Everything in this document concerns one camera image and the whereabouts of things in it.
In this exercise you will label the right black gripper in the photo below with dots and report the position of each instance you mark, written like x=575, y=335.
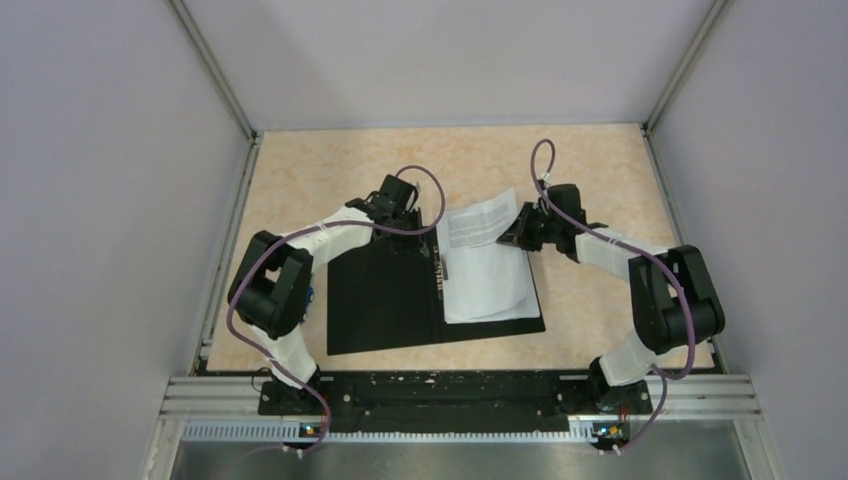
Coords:
x=517, y=234

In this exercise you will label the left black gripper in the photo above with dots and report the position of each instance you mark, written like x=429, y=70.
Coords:
x=414, y=246

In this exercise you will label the printed paper stack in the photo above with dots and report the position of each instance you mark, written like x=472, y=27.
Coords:
x=490, y=311

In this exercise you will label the single printed paper sheet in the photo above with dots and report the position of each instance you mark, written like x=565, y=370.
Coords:
x=484, y=252

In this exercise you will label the teal folder black inside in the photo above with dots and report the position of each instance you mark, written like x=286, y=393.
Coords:
x=378, y=299

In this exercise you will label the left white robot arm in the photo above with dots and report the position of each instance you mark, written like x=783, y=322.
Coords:
x=268, y=297

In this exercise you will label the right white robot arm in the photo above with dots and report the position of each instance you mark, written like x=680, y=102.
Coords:
x=674, y=303

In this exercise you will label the blue orange toy car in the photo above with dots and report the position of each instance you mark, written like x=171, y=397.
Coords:
x=308, y=301

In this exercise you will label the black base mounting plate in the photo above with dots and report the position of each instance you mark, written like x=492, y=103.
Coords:
x=447, y=402

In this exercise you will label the aluminium frame rail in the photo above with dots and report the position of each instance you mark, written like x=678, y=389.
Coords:
x=225, y=408

